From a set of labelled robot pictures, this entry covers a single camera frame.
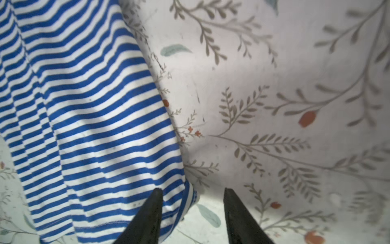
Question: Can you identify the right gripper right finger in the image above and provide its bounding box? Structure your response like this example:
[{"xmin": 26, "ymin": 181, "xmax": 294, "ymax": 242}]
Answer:
[{"xmin": 223, "ymin": 188, "xmax": 274, "ymax": 244}]

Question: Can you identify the blue white striped tank top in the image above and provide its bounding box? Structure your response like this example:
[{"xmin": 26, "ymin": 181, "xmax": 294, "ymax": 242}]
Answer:
[{"xmin": 1, "ymin": 1, "xmax": 197, "ymax": 244}]

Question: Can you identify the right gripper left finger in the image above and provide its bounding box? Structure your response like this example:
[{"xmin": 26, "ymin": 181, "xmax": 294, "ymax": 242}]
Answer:
[{"xmin": 114, "ymin": 188, "xmax": 163, "ymax": 244}]

